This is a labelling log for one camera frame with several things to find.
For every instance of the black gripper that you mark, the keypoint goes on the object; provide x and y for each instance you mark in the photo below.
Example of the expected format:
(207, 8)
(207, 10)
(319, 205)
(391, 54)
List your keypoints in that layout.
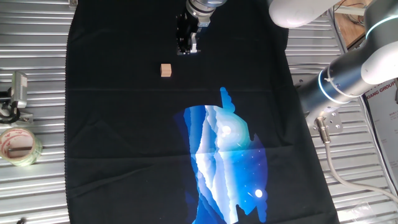
(184, 31)

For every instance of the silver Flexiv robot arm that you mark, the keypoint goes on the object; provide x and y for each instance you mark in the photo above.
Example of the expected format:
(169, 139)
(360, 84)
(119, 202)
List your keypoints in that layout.
(342, 77)

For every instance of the small wooden block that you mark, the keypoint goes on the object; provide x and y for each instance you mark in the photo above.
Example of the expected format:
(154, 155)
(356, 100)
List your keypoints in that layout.
(165, 70)

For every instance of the black cloth with blue print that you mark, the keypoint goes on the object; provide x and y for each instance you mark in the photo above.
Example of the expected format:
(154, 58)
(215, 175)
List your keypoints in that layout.
(124, 124)

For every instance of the brown wooden board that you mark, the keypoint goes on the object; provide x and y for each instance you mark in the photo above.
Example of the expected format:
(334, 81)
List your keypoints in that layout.
(348, 31)

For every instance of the clear packing tape roll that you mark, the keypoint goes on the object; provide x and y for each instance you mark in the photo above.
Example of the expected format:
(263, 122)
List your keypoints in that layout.
(36, 151)

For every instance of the clear plastic bag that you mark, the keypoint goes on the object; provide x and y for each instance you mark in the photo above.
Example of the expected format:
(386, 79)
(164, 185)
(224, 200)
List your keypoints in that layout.
(360, 210)

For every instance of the metal corner bracket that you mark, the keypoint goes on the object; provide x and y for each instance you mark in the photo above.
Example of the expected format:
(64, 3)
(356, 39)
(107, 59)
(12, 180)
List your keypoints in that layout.
(73, 3)

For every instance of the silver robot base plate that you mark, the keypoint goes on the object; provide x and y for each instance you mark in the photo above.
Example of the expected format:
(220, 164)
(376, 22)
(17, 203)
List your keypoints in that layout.
(334, 124)

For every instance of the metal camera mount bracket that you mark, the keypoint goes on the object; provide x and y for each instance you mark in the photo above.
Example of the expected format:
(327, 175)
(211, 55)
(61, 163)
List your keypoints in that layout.
(26, 118)

